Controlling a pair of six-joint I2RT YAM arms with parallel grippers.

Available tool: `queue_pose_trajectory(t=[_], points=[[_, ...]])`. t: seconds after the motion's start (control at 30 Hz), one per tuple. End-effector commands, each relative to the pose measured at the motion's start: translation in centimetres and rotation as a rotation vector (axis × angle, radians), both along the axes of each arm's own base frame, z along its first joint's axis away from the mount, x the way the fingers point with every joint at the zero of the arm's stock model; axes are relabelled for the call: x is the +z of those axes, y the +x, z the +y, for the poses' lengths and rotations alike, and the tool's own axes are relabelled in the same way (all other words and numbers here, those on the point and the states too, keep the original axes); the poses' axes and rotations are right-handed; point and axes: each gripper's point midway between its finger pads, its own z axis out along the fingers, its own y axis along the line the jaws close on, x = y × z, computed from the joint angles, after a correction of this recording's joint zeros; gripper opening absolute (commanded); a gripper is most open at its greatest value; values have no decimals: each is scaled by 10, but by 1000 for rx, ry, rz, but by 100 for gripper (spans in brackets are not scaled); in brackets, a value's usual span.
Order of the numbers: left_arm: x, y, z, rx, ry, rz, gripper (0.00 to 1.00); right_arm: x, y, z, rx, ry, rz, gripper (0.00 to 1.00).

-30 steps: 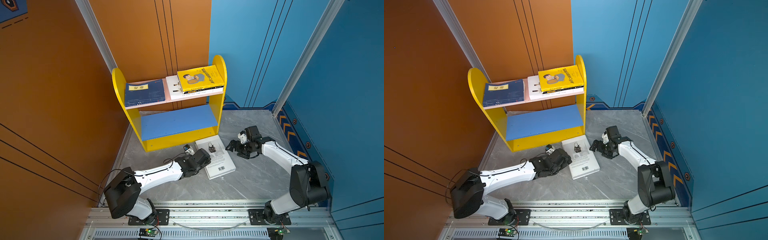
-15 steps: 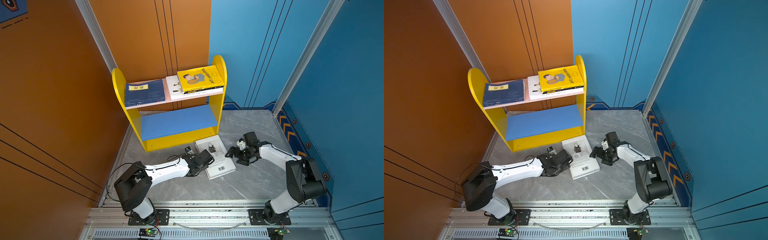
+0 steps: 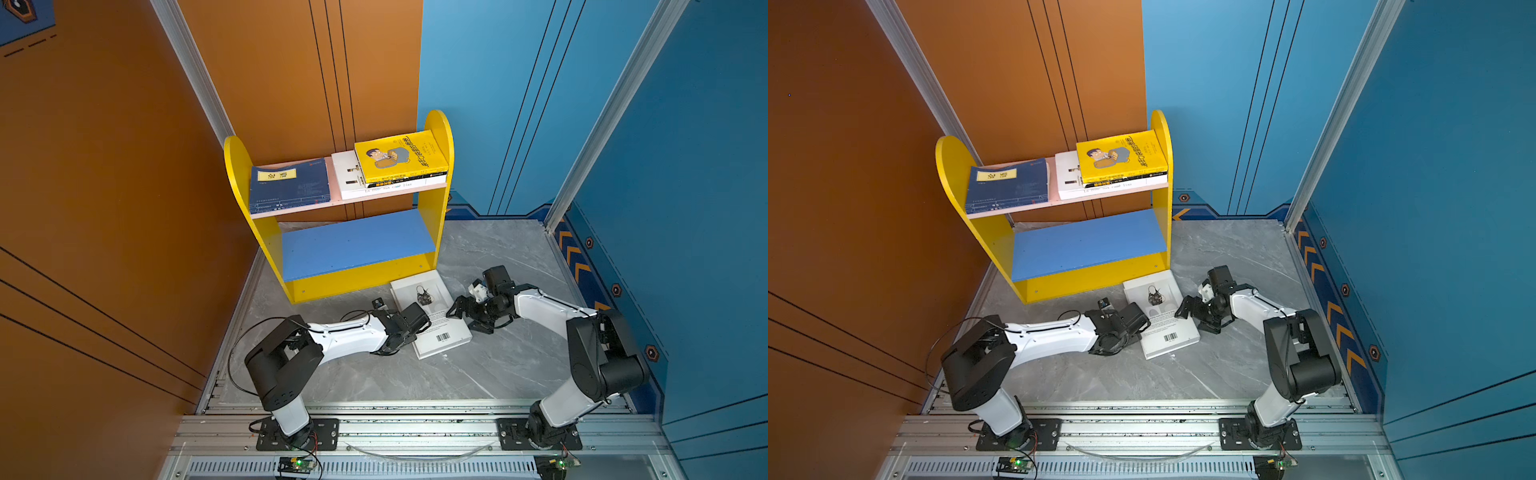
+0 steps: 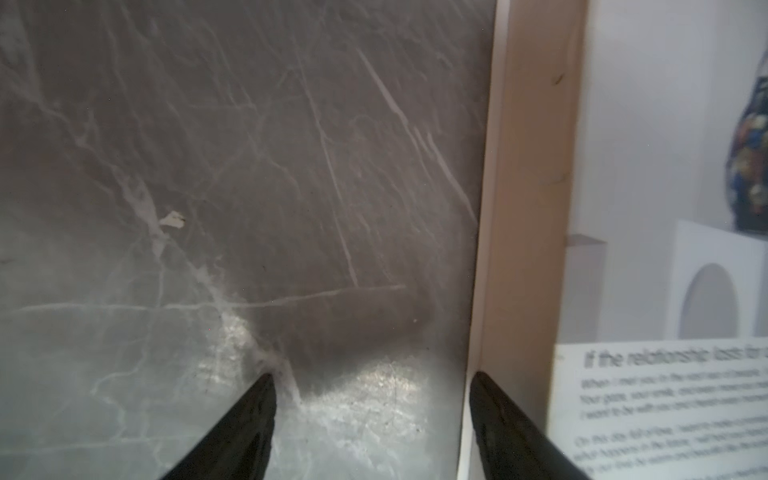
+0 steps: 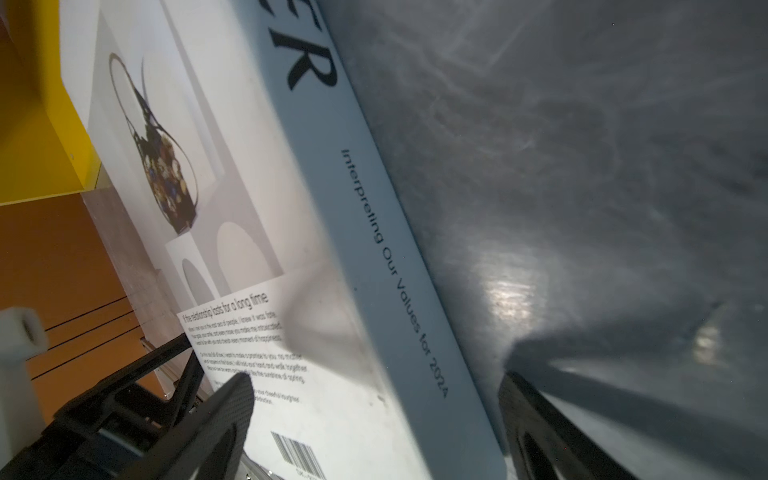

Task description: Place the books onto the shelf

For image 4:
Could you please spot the grey white photo book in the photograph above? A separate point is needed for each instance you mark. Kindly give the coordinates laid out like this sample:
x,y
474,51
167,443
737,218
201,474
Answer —
x,y
620,295

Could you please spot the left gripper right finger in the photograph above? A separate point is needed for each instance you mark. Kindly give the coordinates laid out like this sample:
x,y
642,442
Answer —
x,y
511,446

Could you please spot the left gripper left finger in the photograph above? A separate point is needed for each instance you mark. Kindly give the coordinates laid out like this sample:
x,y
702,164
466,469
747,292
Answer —
x,y
238,447

